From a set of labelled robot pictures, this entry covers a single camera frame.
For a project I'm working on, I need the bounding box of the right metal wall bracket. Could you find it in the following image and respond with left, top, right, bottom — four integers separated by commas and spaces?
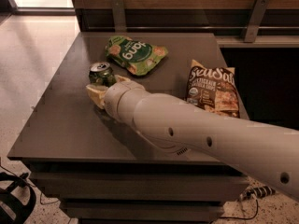
240, 0, 270, 43

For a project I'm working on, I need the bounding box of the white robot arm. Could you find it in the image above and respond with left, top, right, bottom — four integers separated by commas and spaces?
86, 80, 299, 200

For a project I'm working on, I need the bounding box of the black cable on floor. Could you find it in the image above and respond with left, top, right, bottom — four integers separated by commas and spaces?
219, 198, 260, 221

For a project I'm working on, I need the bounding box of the metal wall bracket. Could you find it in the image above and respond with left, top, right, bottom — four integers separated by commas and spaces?
111, 0, 127, 32
240, 0, 270, 43

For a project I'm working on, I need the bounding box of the black white striped power strip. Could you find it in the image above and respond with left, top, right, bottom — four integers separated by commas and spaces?
239, 186, 276, 201

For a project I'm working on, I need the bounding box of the green soda can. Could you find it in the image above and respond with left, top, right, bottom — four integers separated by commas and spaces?
89, 62, 116, 87

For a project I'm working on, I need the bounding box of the black bag strap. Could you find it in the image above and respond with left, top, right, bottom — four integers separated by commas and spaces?
0, 171, 37, 224

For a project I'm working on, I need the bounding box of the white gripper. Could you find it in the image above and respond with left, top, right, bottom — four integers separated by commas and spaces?
86, 75, 150, 124

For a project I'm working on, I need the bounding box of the yellow brown chips bag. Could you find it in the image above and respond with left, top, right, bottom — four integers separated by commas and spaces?
186, 60, 240, 118

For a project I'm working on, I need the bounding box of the left metal wall bracket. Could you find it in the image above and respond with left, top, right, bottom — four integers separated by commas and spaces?
111, 0, 127, 32

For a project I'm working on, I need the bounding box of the grey drawer cabinet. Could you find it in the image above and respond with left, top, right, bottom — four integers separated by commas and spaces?
8, 33, 249, 224

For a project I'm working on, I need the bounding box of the green snack bag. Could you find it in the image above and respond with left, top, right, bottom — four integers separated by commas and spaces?
106, 35, 168, 77

